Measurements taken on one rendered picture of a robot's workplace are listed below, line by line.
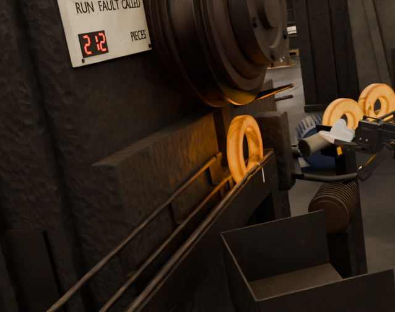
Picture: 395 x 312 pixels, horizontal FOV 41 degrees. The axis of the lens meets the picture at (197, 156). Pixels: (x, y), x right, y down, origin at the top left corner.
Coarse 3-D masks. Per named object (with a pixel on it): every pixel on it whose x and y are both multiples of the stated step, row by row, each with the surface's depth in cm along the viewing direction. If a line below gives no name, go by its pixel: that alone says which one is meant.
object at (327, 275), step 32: (288, 224) 99; (320, 224) 100; (224, 256) 96; (256, 256) 99; (288, 256) 100; (320, 256) 101; (256, 288) 98; (288, 288) 96; (320, 288) 73; (352, 288) 74; (384, 288) 75
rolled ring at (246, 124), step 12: (240, 120) 134; (252, 120) 140; (228, 132) 133; (240, 132) 132; (252, 132) 142; (228, 144) 132; (240, 144) 132; (252, 144) 145; (228, 156) 132; (240, 156) 131; (252, 156) 145; (240, 168) 132
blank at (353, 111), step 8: (336, 104) 166; (344, 104) 167; (352, 104) 169; (328, 112) 166; (336, 112) 166; (344, 112) 168; (352, 112) 170; (360, 112) 171; (328, 120) 166; (336, 120) 167; (352, 120) 171; (352, 128) 171
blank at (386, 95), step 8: (368, 88) 174; (376, 88) 173; (384, 88) 175; (360, 96) 174; (368, 96) 172; (376, 96) 174; (384, 96) 176; (392, 96) 177; (360, 104) 173; (368, 104) 172; (384, 104) 178; (392, 104) 178; (368, 112) 173; (384, 112) 178; (384, 120) 177
